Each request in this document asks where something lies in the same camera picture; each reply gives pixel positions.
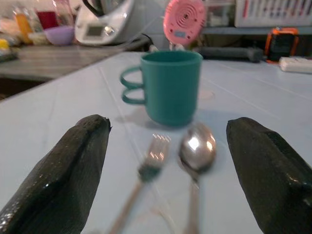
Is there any steel fork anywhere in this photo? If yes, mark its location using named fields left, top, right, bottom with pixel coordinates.
left=107, top=133, right=171, bottom=234

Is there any grey long bar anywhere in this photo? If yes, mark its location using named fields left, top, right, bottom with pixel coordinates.
left=199, top=46, right=264, bottom=63

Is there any teal plastic mug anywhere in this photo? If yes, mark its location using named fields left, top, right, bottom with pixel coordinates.
left=119, top=50, right=204, bottom=127

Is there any clear plastic food container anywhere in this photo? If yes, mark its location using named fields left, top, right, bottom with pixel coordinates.
left=28, top=32, right=50, bottom=45

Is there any orange juice bottle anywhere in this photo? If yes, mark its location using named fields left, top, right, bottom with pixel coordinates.
left=14, top=7, right=34, bottom=44

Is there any pink round kitchen scale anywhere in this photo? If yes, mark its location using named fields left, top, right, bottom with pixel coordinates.
left=162, top=0, right=207, bottom=51

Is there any white dish rack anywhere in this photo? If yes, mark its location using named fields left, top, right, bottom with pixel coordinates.
left=234, top=0, right=312, bottom=28

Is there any purple plastic bowl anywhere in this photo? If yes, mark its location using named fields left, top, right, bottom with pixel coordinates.
left=44, top=26, right=75, bottom=46

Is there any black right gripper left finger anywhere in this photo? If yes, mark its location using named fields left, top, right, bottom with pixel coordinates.
left=0, top=114, right=112, bottom=234

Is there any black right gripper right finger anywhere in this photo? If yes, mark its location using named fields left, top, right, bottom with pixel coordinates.
left=226, top=117, right=312, bottom=234

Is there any pink transparent bottle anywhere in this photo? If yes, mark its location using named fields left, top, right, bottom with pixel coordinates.
left=52, top=0, right=74, bottom=27

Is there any orange black device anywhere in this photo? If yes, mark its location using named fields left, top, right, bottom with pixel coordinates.
left=264, top=27, right=300, bottom=64

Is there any red box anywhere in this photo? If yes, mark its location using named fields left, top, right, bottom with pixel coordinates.
left=37, top=11, right=59, bottom=30

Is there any steel spoon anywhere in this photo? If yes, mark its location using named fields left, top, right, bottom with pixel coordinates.
left=178, top=122, right=217, bottom=234

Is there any white kitchen appliance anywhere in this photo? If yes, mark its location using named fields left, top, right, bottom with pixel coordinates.
left=74, top=0, right=135, bottom=47

